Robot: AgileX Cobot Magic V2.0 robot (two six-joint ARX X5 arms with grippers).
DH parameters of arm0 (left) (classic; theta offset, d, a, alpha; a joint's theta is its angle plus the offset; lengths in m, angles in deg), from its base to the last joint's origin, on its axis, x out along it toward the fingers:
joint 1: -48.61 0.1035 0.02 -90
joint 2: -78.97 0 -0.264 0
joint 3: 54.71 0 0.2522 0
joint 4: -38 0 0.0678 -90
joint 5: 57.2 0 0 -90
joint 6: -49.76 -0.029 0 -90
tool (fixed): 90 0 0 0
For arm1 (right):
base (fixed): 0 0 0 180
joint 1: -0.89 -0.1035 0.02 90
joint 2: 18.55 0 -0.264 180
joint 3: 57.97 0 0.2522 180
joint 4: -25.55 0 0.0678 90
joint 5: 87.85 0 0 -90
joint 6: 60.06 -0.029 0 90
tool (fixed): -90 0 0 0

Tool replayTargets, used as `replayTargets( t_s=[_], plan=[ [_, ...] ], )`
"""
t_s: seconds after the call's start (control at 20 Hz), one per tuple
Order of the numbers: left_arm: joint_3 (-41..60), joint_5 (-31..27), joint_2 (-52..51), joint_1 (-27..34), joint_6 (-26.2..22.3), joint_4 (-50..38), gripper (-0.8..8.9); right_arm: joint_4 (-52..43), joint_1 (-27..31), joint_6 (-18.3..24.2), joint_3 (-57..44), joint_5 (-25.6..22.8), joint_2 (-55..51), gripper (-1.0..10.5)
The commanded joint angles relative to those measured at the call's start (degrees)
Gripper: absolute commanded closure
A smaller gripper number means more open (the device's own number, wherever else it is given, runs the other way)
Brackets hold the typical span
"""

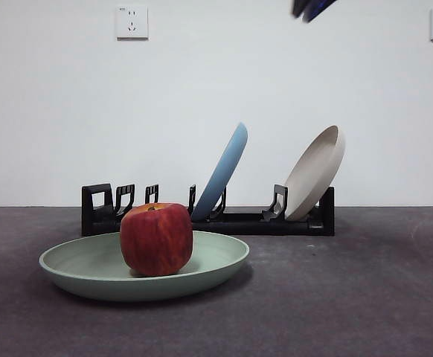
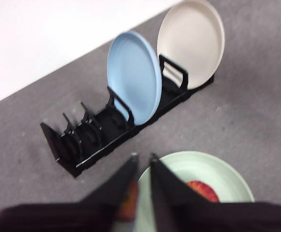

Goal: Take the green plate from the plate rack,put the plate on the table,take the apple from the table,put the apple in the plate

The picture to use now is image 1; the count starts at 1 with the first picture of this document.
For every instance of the blue plate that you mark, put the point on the blue plate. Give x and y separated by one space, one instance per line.
224 171

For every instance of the cream plate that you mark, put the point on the cream plate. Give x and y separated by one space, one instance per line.
313 178

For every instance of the green plate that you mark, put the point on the green plate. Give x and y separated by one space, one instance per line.
90 267

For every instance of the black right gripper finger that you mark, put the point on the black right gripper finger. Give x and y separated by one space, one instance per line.
297 8
315 9

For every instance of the red apple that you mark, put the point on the red apple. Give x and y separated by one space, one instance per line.
157 241

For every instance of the black plate rack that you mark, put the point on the black plate rack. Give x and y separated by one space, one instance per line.
246 225

